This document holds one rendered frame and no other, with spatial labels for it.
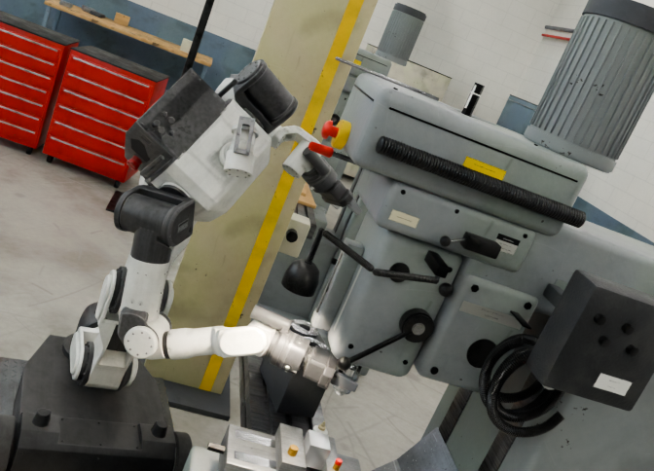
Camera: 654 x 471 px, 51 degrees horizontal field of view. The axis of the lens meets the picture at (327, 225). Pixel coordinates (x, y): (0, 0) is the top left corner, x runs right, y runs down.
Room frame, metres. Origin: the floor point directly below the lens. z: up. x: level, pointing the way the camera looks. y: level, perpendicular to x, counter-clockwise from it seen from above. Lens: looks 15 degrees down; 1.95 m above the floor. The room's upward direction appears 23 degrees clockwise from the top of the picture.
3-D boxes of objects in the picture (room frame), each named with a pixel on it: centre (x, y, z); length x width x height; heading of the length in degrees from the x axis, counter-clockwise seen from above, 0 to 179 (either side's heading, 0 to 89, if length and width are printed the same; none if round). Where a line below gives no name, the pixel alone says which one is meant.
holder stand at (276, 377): (1.84, -0.08, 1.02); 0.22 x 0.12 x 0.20; 25
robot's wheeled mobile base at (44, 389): (1.98, 0.51, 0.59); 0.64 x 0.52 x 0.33; 27
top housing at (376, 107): (1.46, -0.19, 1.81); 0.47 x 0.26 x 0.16; 105
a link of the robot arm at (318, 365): (1.46, -0.09, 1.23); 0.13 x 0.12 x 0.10; 177
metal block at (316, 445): (1.44, -0.18, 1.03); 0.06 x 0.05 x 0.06; 12
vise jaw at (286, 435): (1.43, -0.13, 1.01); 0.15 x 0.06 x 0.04; 12
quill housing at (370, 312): (1.45, -0.18, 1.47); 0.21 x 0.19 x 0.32; 15
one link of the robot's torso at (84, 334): (2.01, 0.52, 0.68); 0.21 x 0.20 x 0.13; 27
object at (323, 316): (1.42, -0.07, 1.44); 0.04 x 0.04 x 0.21; 15
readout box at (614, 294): (1.20, -0.55, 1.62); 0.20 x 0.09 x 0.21; 105
